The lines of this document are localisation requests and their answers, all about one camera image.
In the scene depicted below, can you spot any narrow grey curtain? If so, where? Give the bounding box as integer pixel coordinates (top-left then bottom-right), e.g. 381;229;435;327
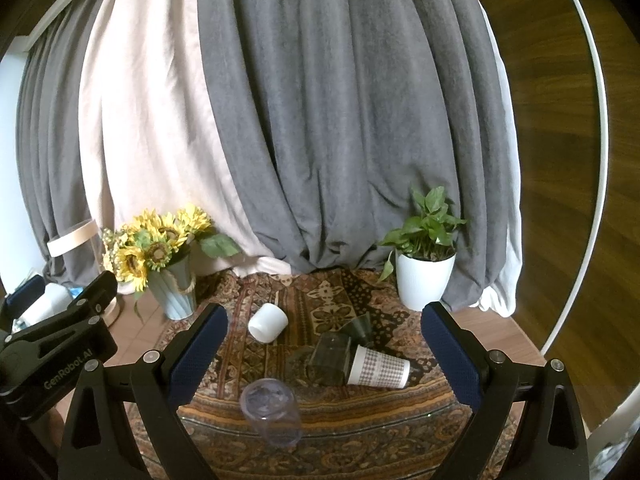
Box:
15;0;119;287

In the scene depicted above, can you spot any beige curtain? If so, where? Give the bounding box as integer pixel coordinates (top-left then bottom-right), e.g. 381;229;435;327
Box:
77;0;297;282

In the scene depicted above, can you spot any wide grey curtain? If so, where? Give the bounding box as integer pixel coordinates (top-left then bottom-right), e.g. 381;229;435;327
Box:
196;0;512;312

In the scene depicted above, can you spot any white ribbed plant pot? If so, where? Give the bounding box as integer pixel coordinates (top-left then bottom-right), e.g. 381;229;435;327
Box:
395;250;457;312

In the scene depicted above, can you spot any blue-grey ribbed vase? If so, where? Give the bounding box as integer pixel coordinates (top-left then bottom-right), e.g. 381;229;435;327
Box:
149;252;199;321

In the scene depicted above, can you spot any patterned paper cup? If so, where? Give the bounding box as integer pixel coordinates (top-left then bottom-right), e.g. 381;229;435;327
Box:
347;344;412;389

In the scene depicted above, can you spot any dark clear glass cup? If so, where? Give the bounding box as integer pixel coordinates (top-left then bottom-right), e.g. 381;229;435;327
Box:
306;332;354;387

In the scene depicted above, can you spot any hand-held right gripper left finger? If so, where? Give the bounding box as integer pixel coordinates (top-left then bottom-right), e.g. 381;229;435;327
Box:
57;304;229;480

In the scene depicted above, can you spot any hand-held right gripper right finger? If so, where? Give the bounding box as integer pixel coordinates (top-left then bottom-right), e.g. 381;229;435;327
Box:
420;301;591;480

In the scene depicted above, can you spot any clear plastic cup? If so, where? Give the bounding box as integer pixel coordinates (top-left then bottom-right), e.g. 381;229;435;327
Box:
240;378;302;448

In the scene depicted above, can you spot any white sheer curtain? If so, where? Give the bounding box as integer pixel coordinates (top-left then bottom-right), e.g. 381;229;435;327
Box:
477;0;524;317

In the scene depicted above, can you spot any white cup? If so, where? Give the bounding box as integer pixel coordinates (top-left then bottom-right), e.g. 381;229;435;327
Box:
248;303;289;345

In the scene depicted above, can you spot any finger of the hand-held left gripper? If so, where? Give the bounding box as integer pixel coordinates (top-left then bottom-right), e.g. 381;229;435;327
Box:
4;276;47;312
0;270;119;347

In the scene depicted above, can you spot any patterned brown table cloth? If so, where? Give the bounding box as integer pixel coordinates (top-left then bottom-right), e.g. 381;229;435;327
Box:
127;267;532;480

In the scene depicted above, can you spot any green potted plant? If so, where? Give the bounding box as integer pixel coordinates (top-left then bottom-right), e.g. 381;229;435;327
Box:
377;186;469;282

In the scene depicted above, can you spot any sunflower bouquet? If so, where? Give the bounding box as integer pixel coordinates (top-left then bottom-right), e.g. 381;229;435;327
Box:
102;204;241;295

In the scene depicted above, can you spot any white container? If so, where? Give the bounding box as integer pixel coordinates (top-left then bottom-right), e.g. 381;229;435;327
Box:
22;282;72;326

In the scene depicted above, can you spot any small clear glass cup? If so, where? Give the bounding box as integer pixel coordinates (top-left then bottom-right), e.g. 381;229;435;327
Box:
340;312;374;346

